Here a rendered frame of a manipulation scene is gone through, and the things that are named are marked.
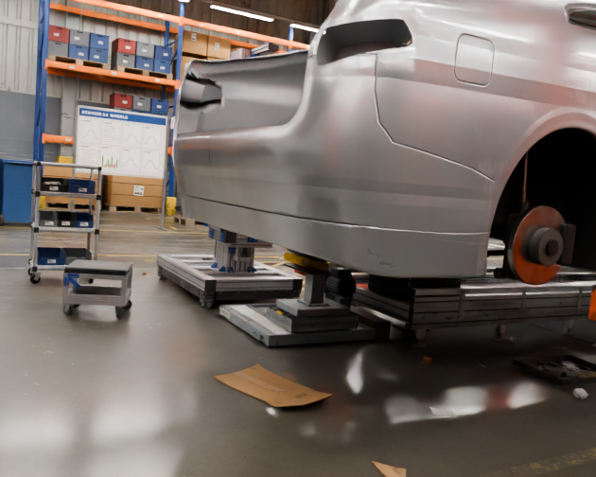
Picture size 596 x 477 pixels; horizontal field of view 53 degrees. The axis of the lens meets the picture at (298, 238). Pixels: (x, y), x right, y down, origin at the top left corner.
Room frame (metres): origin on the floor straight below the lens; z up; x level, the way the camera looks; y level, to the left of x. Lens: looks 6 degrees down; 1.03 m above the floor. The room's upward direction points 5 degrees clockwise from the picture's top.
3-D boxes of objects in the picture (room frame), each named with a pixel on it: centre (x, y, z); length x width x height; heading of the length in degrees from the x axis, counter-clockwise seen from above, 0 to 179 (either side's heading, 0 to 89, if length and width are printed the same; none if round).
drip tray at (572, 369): (3.55, -1.70, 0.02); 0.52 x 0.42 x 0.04; 113
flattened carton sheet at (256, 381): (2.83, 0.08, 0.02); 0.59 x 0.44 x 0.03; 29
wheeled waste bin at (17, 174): (8.88, 4.24, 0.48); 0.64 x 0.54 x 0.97; 37
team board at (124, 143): (9.59, 2.93, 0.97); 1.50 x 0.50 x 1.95; 120
